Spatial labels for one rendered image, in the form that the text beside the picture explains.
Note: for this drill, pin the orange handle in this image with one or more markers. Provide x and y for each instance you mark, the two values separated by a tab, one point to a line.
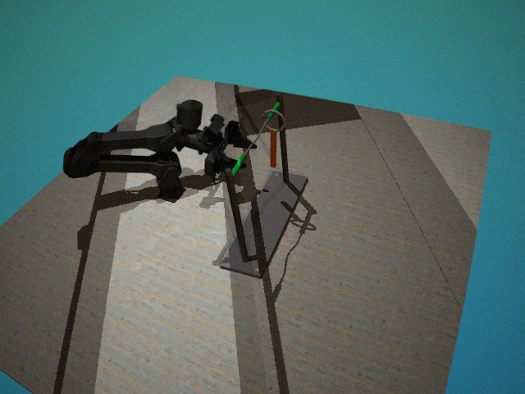
273	136

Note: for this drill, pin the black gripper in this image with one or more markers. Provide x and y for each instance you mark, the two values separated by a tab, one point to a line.
216	161

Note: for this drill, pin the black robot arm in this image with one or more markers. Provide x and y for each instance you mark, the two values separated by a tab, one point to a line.
83	160

